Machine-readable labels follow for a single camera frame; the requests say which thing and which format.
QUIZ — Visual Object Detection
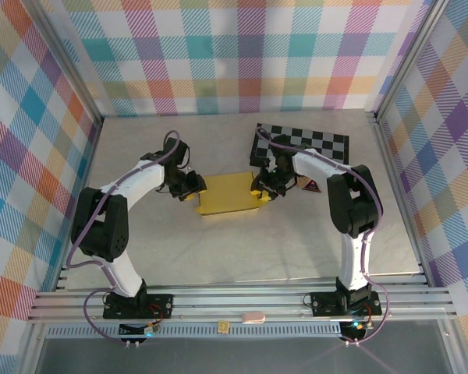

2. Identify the aluminium corner post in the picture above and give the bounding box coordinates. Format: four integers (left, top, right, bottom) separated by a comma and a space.
23, 0, 105, 132
368, 0, 453, 122

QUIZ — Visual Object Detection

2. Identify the slotted grey cable duct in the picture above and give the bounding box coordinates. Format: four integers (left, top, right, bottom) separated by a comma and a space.
46, 326, 342, 339

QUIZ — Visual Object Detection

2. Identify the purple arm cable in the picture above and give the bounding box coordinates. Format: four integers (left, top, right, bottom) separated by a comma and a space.
255, 126, 391, 347
66, 129, 183, 346

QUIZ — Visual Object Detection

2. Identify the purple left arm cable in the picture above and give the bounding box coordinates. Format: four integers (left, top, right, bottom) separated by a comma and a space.
66, 129, 183, 346

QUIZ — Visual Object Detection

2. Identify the aluminium front rail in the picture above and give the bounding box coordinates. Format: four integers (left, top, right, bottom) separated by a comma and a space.
27, 286, 457, 324

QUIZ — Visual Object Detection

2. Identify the aluminium side rail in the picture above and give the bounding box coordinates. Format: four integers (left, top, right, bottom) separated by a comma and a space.
368, 111, 432, 288
52, 116, 105, 293

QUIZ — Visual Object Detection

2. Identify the small controller board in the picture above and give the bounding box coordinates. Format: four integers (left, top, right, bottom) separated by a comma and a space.
341, 319, 375, 340
119, 321, 161, 337

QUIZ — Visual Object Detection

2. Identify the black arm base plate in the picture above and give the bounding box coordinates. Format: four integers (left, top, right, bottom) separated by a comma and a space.
102, 294, 175, 320
310, 291, 383, 317

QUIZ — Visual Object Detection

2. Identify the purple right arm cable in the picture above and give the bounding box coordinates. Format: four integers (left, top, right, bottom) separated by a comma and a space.
255, 126, 391, 347

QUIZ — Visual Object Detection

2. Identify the black and grey checkerboard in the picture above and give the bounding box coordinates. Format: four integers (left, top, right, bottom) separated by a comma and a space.
248, 122, 351, 167

